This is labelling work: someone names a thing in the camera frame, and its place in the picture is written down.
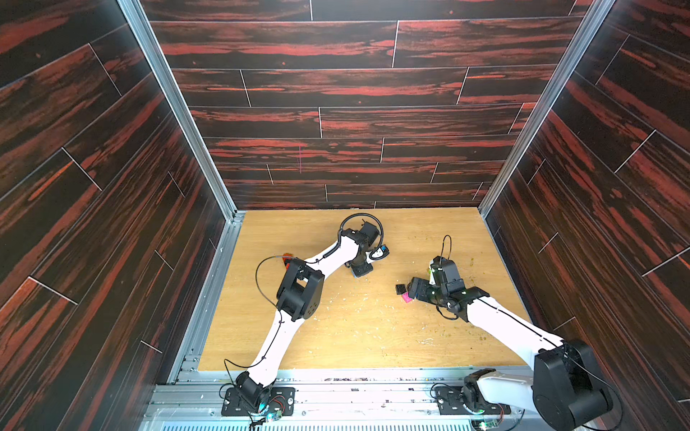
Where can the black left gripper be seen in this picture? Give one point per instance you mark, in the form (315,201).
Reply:
(359,272)

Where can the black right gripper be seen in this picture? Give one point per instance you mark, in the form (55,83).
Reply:
(420,288)

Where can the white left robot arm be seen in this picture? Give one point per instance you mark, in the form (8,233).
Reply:
(298,298)

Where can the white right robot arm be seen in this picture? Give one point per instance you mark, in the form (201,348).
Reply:
(565,386)

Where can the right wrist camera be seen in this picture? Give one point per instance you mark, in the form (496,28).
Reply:
(447,277)

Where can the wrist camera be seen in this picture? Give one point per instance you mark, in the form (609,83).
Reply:
(447,277)
(366,236)

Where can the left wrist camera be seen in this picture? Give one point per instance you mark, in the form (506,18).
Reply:
(366,236)

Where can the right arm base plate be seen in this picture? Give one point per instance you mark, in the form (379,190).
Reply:
(456,400)

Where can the aluminium corner post left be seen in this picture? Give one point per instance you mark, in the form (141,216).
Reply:
(145,36)

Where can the aluminium corner post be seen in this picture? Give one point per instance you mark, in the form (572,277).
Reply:
(587,30)
(145,36)

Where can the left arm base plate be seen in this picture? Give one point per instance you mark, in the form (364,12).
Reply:
(278,403)

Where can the aluminium front rail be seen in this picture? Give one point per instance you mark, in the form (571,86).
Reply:
(334,399)

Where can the aluminium corner post right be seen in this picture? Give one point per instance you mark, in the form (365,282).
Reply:
(587,30)

